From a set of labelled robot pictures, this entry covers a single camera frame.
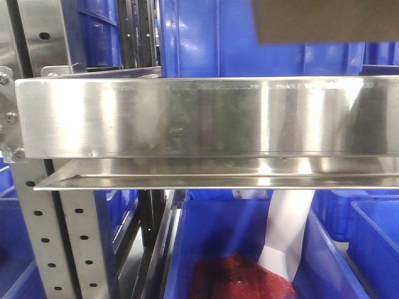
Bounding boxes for blue bin upper left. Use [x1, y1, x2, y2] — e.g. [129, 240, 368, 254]
[60, 1, 122, 72]

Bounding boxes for brown cardboard box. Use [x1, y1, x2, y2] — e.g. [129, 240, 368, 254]
[252, 0, 398, 44]

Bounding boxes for stainless steel shelf rail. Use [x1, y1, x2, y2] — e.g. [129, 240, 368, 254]
[16, 76, 398, 191]

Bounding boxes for perforated steel shelf upright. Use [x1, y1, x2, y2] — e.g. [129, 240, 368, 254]
[1, 1, 118, 298]

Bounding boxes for red mesh bag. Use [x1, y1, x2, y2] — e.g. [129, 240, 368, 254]
[188, 254, 297, 298]

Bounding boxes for blue bin with red mesh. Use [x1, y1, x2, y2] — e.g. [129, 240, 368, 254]
[164, 199, 368, 298]

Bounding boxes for blue bin lower right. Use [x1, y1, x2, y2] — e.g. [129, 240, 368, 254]
[312, 189, 398, 298]

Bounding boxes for blue bin on upper shelf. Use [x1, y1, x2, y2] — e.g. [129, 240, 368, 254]
[159, 1, 365, 78]

